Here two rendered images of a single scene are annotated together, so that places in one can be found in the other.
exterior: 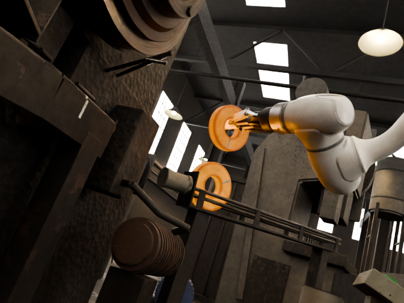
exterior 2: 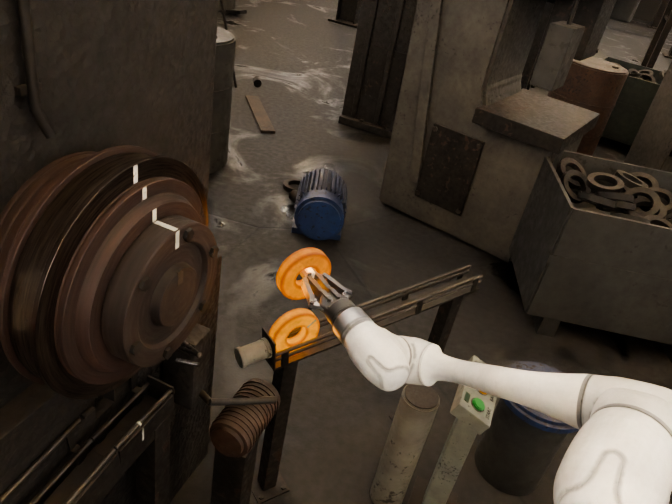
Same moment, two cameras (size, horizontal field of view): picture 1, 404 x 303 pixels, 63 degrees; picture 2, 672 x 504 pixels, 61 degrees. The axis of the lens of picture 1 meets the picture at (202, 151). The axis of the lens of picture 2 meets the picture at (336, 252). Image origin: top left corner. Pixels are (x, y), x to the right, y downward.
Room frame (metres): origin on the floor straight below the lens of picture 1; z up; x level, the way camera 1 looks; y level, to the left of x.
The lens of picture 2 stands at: (-0.23, -0.01, 1.78)
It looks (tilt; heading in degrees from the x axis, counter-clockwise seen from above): 32 degrees down; 354
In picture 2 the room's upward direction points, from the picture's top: 11 degrees clockwise
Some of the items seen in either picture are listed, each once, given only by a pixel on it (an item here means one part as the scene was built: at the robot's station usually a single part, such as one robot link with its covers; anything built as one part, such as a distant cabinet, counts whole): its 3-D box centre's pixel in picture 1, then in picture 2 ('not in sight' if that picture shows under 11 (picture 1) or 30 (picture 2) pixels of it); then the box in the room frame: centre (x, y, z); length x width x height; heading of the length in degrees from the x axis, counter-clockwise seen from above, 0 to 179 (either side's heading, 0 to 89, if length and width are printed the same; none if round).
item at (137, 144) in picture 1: (118, 150); (185, 363); (0.87, 0.21, 0.68); 0.11 x 0.08 x 0.24; 68
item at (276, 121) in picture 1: (285, 118); (352, 326); (0.83, -0.19, 0.92); 0.09 x 0.06 x 0.09; 123
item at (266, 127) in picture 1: (266, 120); (336, 307); (0.89, -0.15, 0.92); 0.09 x 0.08 x 0.07; 33
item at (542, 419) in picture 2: not in sight; (525, 430); (1.22, -0.98, 0.22); 0.32 x 0.32 x 0.43
